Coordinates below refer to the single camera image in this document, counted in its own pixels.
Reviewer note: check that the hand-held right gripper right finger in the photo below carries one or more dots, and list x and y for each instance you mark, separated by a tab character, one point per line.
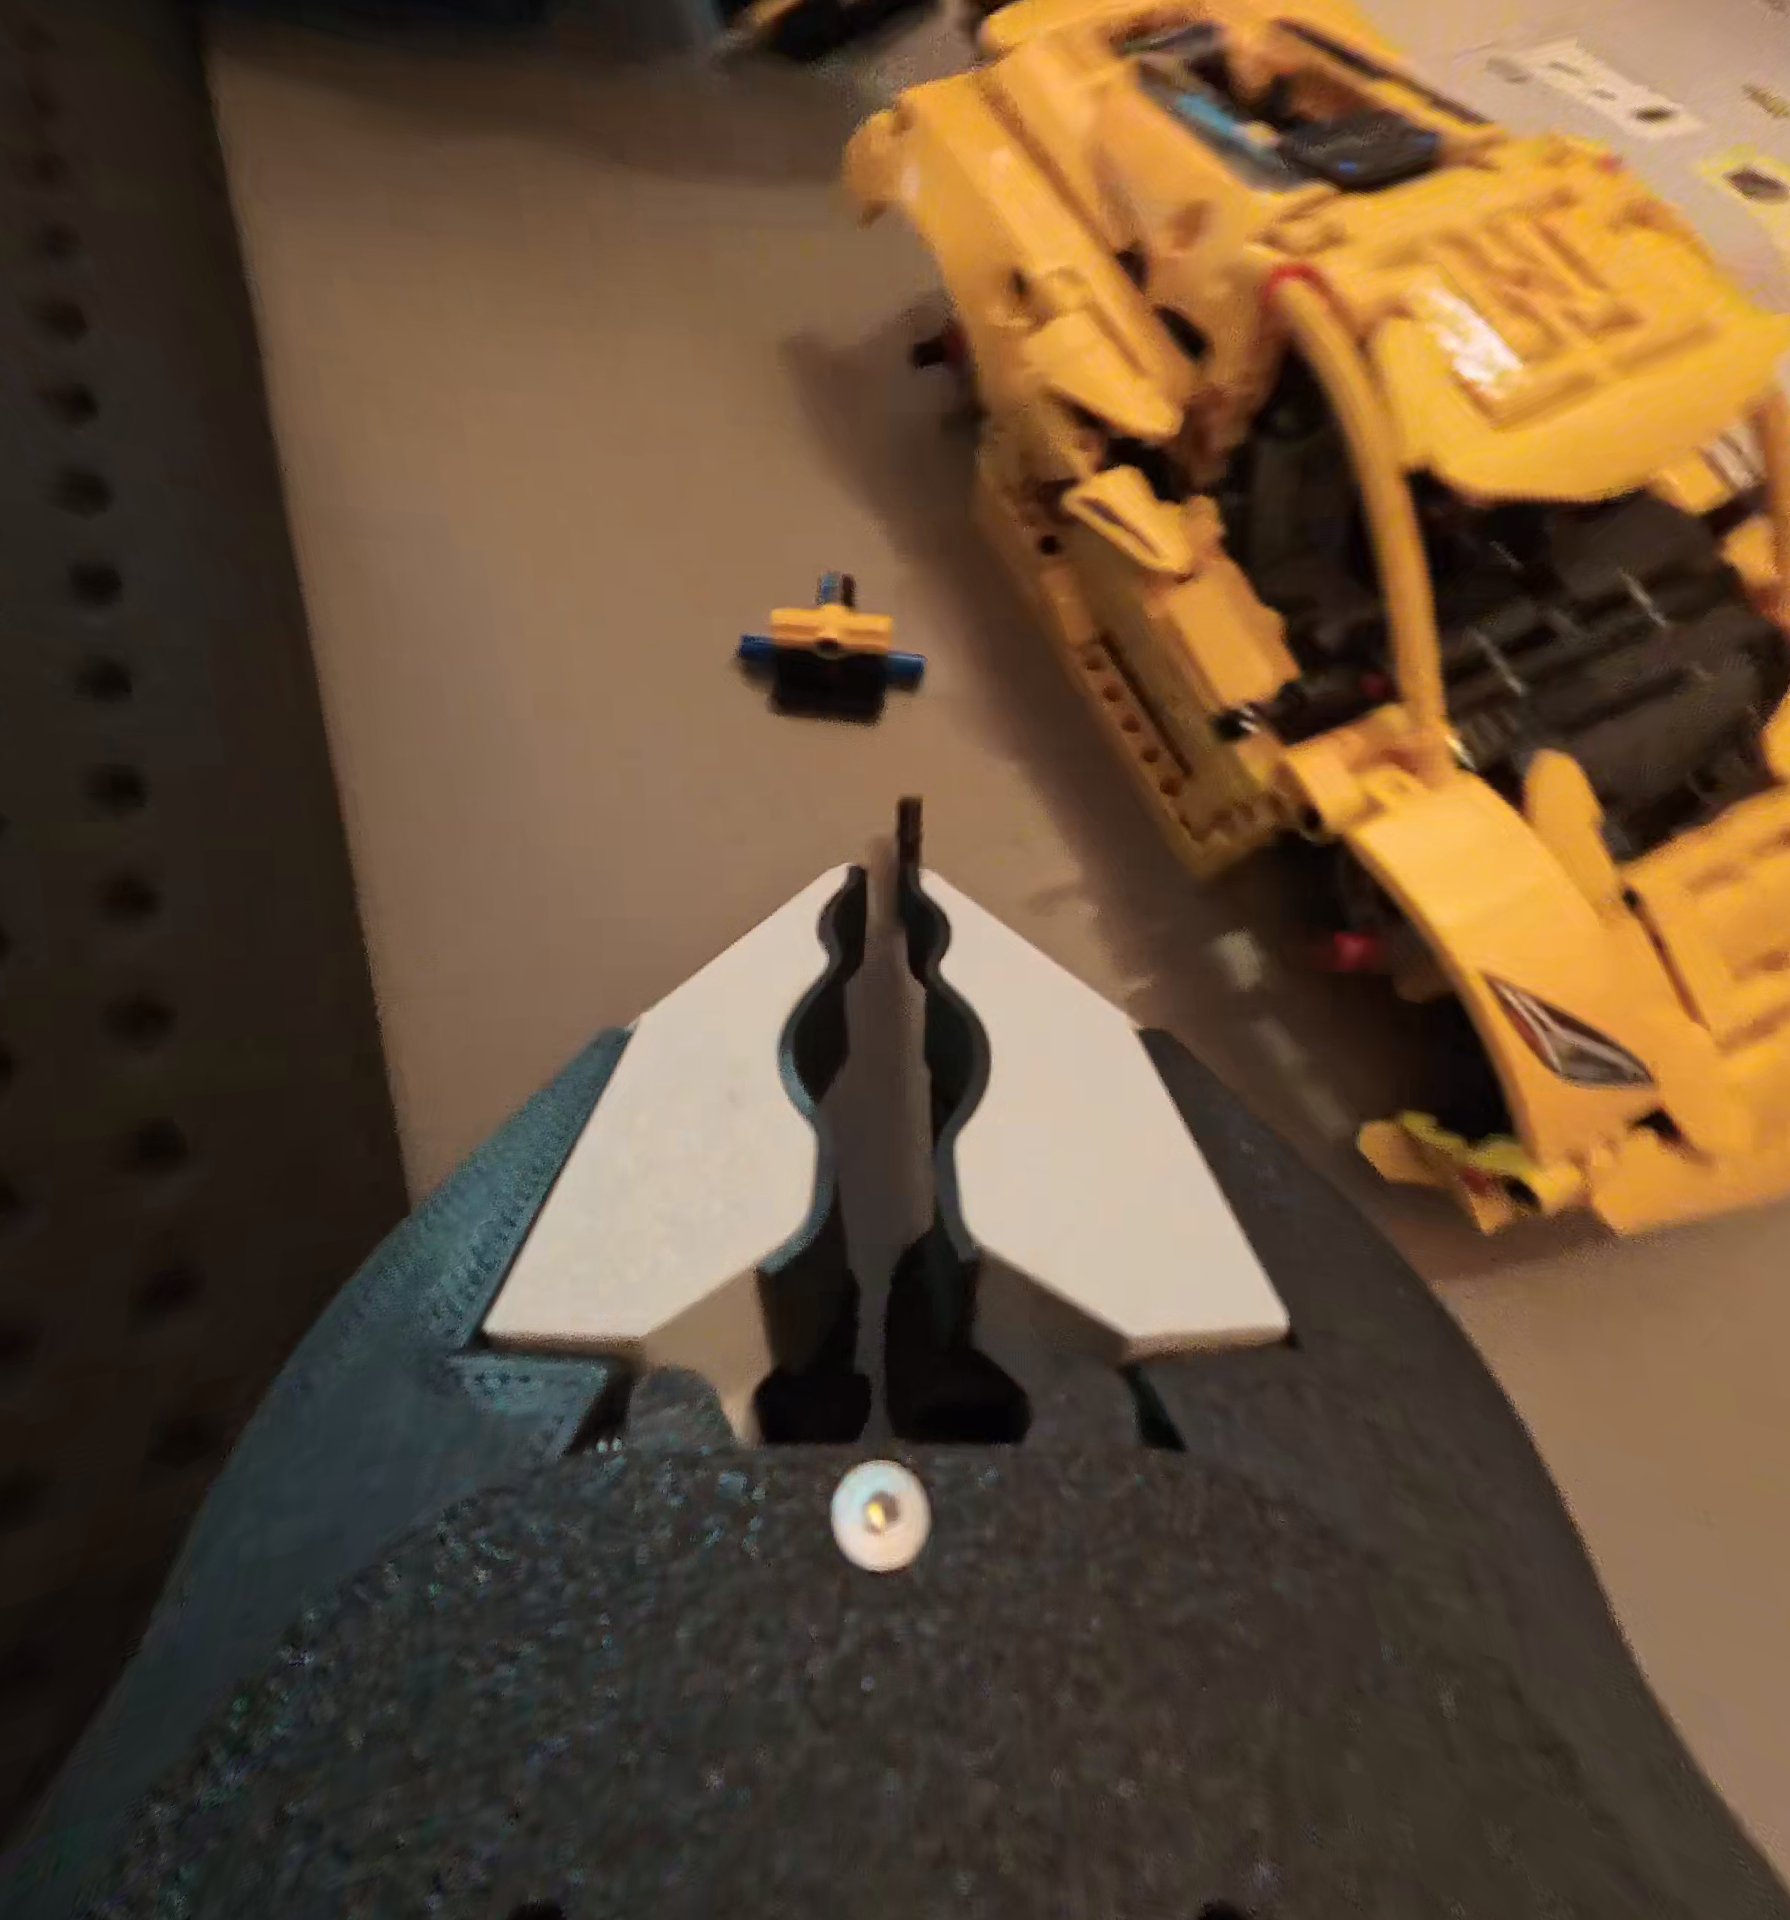
1120	1185

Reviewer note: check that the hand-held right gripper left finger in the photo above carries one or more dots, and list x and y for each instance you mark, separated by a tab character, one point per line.
654	1185

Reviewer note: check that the long black connector pin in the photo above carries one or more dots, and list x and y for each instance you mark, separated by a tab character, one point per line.
911	832

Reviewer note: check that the yellow toy brick car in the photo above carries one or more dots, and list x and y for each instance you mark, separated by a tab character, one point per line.
1508	931

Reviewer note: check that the small black brick assembly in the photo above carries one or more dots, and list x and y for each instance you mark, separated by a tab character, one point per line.
828	683

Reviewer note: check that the building instruction booklet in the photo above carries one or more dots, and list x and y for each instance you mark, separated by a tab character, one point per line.
1704	77

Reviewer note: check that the grey desk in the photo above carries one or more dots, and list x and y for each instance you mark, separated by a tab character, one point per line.
535	450

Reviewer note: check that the pile of black yellow bricks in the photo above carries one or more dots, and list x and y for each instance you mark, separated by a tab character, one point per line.
820	23

